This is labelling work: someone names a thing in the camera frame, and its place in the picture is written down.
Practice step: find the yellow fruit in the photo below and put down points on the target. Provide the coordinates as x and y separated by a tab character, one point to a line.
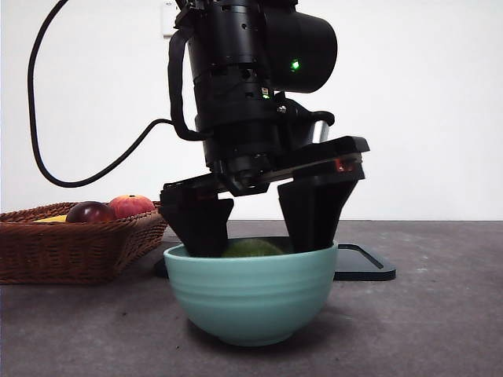
51	219

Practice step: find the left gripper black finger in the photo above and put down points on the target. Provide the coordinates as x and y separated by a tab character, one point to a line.
314	212
204	228

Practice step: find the dark purple plum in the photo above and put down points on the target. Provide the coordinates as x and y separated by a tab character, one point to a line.
90	212

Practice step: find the white wall socket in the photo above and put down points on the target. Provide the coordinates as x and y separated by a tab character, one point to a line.
167	23

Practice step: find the black rectangular tray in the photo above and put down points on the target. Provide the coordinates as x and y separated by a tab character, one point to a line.
363	263

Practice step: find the brown wicker basket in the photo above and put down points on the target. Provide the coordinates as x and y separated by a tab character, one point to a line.
78	251

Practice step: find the green avocado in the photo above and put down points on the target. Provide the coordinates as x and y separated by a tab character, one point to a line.
251	249

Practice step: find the teal ribbed bowl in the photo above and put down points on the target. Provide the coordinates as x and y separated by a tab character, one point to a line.
251	302

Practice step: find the red peach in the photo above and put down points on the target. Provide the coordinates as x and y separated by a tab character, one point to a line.
131	205

